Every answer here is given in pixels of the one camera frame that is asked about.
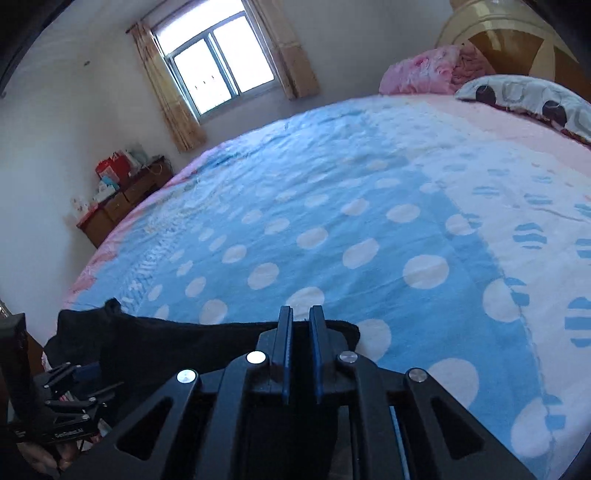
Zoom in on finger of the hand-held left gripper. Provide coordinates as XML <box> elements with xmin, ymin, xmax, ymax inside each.
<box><xmin>32</xmin><ymin>363</ymin><xmax>101</xmax><ymax>394</ymax></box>
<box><xmin>44</xmin><ymin>381</ymin><xmax>124</xmax><ymax>422</ymax></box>

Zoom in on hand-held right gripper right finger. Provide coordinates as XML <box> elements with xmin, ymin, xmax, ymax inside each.
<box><xmin>308</xmin><ymin>305</ymin><xmax>536</xmax><ymax>480</ymax></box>

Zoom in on window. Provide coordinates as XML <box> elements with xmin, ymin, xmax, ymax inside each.
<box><xmin>150</xmin><ymin>0</ymin><xmax>278</xmax><ymax>121</ymax></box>

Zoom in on patterned grey pillow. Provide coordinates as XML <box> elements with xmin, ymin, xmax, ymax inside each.
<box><xmin>455</xmin><ymin>75</ymin><xmax>591</xmax><ymax>147</ymax></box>

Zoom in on person's left hand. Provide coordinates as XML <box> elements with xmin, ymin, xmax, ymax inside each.
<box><xmin>21</xmin><ymin>440</ymin><xmax>77</xmax><ymax>476</ymax></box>

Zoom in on beige floral curtain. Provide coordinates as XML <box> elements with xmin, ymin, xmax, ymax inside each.
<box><xmin>252</xmin><ymin>0</ymin><xmax>320</xmax><ymax>100</ymax></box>
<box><xmin>127</xmin><ymin>21</ymin><xmax>207</xmax><ymax>153</ymax></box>

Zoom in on cream wooden headboard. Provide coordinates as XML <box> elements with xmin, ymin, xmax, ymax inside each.
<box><xmin>434</xmin><ymin>0</ymin><xmax>585</xmax><ymax>93</ymax></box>

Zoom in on black pants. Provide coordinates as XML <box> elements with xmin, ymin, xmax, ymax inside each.
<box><xmin>44</xmin><ymin>298</ymin><xmax>362</xmax><ymax>416</ymax></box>

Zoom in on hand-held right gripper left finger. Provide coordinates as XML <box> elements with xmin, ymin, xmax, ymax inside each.
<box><xmin>62</xmin><ymin>305</ymin><xmax>296</xmax><ymax>480</ymax></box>

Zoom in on polka-dot blue pink bedsheet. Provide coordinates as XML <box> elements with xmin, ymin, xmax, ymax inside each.
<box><xmin>60</xmin><ymin>95</ymin><xmax>591</xmax><ymax>480</ymax></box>

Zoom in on wooden desk with drawers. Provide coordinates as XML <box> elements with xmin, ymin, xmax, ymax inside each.
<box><xmin>76</xmin><ymin>156</ymin><xmax>174</xmax><ymax>249</ymax></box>

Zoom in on red paper bag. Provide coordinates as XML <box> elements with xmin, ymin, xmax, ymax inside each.
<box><xmin>95</xmin><ymin>152</ymin><xmax>130</xmax><ymax>182</ymax></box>

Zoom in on pink floral blanket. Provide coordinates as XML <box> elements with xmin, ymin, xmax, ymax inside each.
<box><xmin>379</xmin><ymin>45</ymin><xmax>497</xmax><ymax>95</ymax></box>

